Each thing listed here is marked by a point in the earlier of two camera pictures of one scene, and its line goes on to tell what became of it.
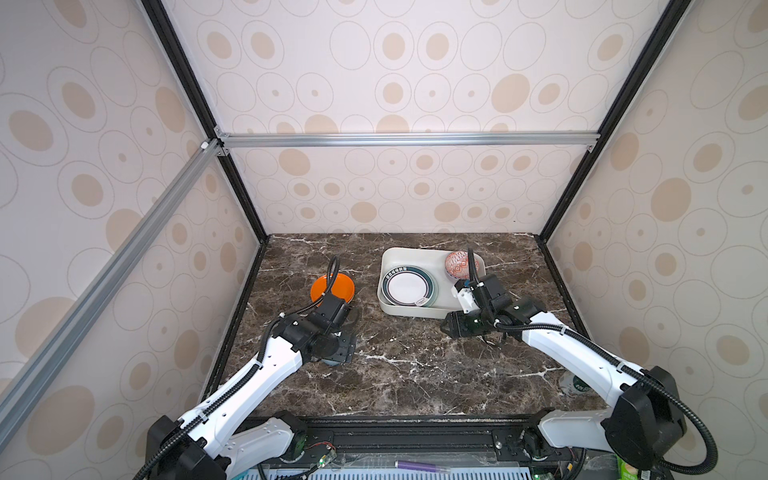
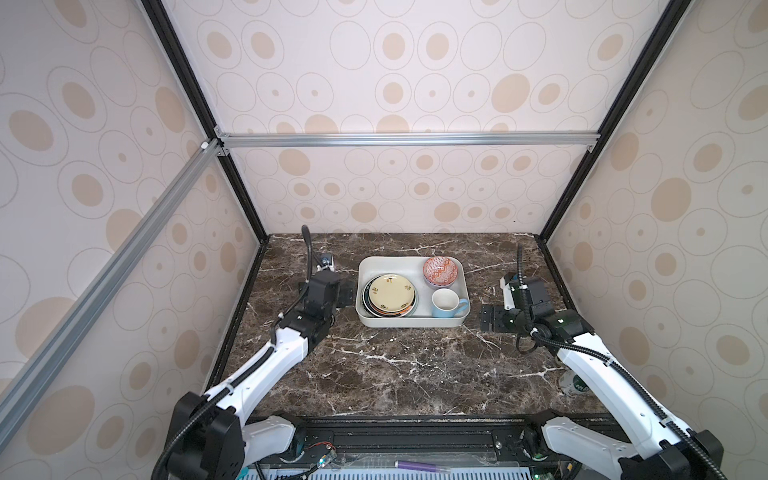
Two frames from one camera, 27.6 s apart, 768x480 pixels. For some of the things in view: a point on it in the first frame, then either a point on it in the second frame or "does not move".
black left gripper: x=346 y=348 -> x=344 y=293
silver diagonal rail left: x=39 y=363 does not move
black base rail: x=421 y=439 does not move
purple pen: x=420 y=466 does not move
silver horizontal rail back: x=413 y=139 does not move
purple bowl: x=457 y=265 -> x=440 y=271
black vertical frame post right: x=673 y=11 does not move
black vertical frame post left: x=196 y=90 does not move
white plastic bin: x=433 y=262 -> x=412 y=267
